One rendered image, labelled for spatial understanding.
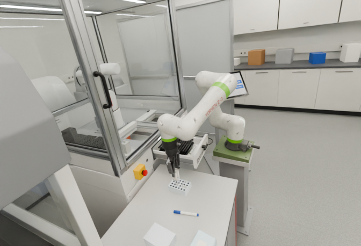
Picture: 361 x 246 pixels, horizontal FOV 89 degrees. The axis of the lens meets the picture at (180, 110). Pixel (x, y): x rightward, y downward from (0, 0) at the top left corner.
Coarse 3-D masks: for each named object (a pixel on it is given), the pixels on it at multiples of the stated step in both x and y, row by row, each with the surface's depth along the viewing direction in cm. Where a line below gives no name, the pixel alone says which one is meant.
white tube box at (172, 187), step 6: (174, 180) 118; (180, 180) 118; (186, 180) 116; (168, 186) 114; (174, 186) 113; (180, 186) 112; (186, 186) 112; (174, 192) 113; (180, 192) 110; (186, 192) 110
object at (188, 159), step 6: (198, 138) 144; (156, 144) 142; (198, 144) 146; (156, 150) 135; (156, 156) 136; (162, 156) 133; (180, 156) 126; (186, 156) 124; (186, 162) 125; (192, 162) 123
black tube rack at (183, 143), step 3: (180, 141) 141; (183, 141) 141; (186, 141) 140; (189, 141) 140; (180, 144) 137; (183, 144) 137; (186, 144) 136; (192, 144) 141; (159, 147) 138; (162, 147) 136; (180, 147) 134; (183, 147) 133; (189, 147) 138; (159, 150) 138; (162, 150) 138; (180, 150) 130; (186, 150) 134; (180, 153) 132; (183, 153) 130; (186, 153) 131
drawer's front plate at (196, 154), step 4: (204, 136) 138; (204, 140) 135; (200, 144) 129; (204, 144) 136; (200, 148) 128; (196, 152) 121; (200, 152) 128; (204, 152) 137; (192, 156) 119; (196, 156) 121; (200, 156) 129; (196, 160) 121; (200, 160) 129; (196, 164) 121; (196, 168) 122
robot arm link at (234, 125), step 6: (228, 114) 141; (222, 120) 139; (228, 120) 135; (234, 120) 133; (240, 120) 132; (222, 126) 139; (228, 126) 136; (234, 126) 132; (240, 126) 132; (228, 132) 138; (234, 132) 134; (240, 132) 134; (228, 138) 140; (234, 138) 136; (240, 138) 136
